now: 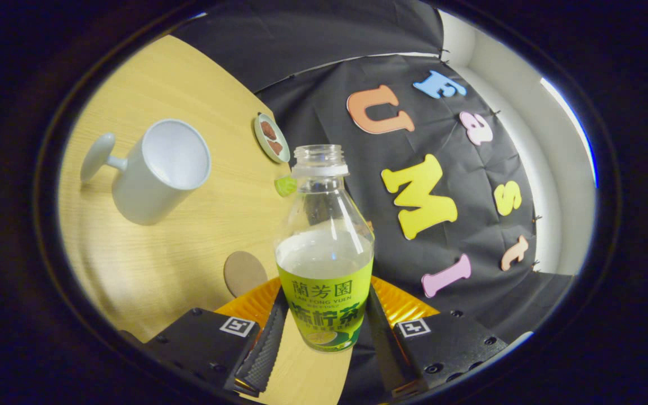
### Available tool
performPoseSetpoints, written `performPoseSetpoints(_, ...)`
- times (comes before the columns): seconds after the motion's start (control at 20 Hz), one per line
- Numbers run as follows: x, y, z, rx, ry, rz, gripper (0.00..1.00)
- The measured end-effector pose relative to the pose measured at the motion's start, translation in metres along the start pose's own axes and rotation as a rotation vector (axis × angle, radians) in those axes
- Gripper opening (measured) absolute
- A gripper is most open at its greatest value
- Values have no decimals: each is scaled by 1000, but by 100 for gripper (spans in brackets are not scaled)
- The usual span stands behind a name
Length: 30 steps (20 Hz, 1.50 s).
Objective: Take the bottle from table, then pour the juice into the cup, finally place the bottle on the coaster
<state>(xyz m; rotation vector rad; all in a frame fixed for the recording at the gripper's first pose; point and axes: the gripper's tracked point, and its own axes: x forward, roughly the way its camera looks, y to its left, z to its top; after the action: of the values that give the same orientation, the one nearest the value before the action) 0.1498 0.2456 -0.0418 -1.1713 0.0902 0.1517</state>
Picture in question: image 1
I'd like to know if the round brown coaster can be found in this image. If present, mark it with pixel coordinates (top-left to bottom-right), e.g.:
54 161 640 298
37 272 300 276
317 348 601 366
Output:
223 251 269 298

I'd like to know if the clear juice bottle green label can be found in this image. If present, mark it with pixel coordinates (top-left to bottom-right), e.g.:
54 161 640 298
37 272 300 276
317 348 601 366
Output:
274 144 375 354

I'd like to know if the slim white-capped green bottle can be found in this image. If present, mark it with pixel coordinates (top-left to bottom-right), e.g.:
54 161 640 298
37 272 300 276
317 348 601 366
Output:
274 175 298 197

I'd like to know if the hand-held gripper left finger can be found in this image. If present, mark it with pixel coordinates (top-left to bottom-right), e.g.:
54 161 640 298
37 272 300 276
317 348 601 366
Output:
127 276 290 397

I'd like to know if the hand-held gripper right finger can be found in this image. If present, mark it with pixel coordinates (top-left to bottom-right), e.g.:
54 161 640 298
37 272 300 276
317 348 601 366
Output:
364 276 509 400

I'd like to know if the pale green plate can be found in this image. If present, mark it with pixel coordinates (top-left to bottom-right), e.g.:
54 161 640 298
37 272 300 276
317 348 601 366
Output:
254 113 291 164

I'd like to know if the white cup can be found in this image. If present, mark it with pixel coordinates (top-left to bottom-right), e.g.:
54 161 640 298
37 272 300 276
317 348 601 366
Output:
80 119 212 226

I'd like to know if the wooden table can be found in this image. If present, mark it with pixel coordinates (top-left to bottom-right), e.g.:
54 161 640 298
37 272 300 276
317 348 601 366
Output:
57 35 353 405

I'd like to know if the ceiling light panel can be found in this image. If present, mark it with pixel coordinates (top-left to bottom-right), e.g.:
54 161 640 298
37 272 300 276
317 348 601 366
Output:
541 76 599 187

